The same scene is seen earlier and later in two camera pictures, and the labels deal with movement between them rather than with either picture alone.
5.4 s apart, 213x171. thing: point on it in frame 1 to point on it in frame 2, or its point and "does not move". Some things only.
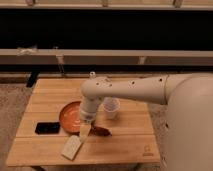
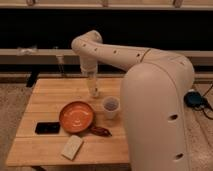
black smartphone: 47,128 does not move
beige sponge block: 71,146 does not move
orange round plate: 70,118 does not move
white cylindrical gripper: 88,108 to 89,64
